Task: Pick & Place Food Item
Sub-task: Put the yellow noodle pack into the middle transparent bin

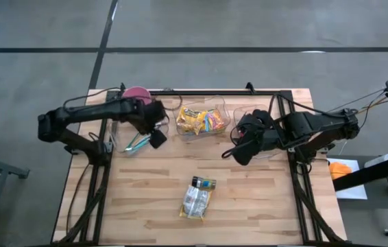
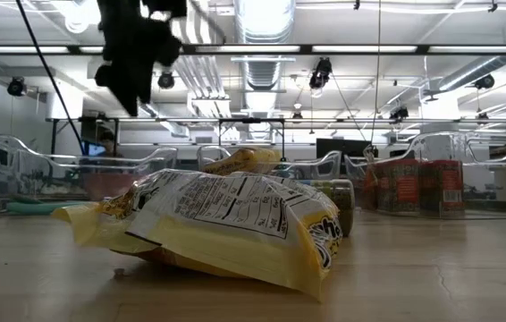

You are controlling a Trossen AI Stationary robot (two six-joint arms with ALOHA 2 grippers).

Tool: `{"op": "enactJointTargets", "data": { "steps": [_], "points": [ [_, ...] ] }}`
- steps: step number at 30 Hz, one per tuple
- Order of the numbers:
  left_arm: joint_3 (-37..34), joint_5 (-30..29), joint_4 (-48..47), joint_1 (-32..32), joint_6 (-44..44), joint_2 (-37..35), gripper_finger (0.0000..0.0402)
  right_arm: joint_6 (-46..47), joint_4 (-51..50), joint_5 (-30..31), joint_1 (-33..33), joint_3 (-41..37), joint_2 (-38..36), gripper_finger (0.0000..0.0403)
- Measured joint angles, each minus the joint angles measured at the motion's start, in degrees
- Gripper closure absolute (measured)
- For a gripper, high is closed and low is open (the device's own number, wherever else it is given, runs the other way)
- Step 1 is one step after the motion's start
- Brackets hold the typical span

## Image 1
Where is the colourful blue-edged noodle packet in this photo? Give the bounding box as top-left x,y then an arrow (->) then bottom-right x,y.
197,108 -> 215,133

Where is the pink bowl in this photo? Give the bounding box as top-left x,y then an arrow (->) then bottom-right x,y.
121,86 -> 153,106

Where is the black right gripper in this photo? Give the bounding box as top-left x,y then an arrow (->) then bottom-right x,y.
232,119 -> 286,166

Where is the yellow noodle packet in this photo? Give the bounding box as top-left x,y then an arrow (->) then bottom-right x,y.
175,106 -> 204,135

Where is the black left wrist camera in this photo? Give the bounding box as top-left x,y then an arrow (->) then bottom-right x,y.
149,128 -> 169,150

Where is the clear plastic bin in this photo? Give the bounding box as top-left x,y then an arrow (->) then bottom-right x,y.
233,104 -> 280,161
172,95 -> 232,137
110,112 -> 169,154

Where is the green-label spice jar black cap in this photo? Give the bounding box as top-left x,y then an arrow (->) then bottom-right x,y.
191,176 -> 217,191

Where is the black aluminium table frame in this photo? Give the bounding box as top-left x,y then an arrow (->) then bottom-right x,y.
56,82 -> 348,246

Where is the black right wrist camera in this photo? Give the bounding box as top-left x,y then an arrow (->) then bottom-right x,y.
238,109 -> 270,130

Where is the orange object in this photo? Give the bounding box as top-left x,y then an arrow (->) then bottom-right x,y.
328,161 -> 352,180

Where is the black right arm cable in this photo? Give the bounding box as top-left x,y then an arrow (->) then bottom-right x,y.
271,92 -> 359,116

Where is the white paper sheet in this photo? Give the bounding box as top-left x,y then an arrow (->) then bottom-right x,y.
326,157 -> 369,200

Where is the grey metal stand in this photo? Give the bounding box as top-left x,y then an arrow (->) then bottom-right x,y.
0,147 -> 30,247

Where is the teal handled spoon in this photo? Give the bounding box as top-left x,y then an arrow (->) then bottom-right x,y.
128,136 -> 152,152

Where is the red green ramen packet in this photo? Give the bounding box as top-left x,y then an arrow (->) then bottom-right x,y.
210,109 -> 226,131

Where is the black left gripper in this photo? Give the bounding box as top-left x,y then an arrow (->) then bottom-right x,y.
125,98 -> 167,136

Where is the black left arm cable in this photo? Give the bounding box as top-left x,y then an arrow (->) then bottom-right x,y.
62,86 -> 123,110

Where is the iridescent rainbow spoon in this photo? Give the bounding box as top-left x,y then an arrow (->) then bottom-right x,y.
125,132 -> 141,154

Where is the white plastic container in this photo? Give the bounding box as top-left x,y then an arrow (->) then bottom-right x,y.
364,153 -> 388,169

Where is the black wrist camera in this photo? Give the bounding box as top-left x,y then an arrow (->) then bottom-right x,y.
238,109 -> 270,130
149,128 -> 169,150

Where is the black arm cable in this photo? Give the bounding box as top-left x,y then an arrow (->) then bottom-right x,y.
271,92 -> 359,116
62,86 -> 123,110

